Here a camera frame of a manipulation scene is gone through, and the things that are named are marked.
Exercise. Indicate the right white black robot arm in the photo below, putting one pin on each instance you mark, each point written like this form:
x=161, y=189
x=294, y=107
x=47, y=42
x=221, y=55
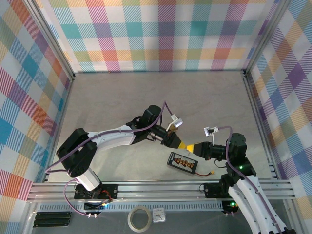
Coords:
x=251, y=195

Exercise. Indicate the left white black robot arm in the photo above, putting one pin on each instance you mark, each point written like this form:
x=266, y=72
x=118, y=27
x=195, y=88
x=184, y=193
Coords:
x=109, y=141

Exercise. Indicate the black charging board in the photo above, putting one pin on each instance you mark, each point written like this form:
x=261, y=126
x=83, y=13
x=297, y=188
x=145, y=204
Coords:
x=181, y=161

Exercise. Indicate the clear tape roll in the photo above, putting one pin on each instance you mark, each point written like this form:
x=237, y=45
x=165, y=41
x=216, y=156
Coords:
x=139, y=207

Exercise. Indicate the small white square clock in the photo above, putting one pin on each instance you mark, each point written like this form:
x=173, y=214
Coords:
x=159, y=215

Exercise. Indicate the black plastic strip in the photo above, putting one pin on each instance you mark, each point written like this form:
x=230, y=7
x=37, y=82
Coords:
x=53, y=214
x=53, y=219
x=53, y=224

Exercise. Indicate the aluminium side rail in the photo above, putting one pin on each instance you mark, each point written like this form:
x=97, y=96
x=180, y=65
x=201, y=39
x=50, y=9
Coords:
x=66, y=102
x=260, y=122

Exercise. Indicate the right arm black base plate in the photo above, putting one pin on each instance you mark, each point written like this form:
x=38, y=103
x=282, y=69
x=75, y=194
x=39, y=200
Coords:
x=210, y=190

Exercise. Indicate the long aluminium extrusion rail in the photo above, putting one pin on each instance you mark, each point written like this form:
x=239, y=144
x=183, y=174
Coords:
x=158, y=189

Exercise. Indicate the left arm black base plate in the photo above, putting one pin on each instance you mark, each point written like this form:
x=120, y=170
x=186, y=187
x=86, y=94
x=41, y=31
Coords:
x=112, y=189

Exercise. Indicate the aluminium frame post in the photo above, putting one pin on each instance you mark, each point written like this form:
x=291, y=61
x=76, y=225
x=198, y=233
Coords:
x=265, y=36
x=52, y=36

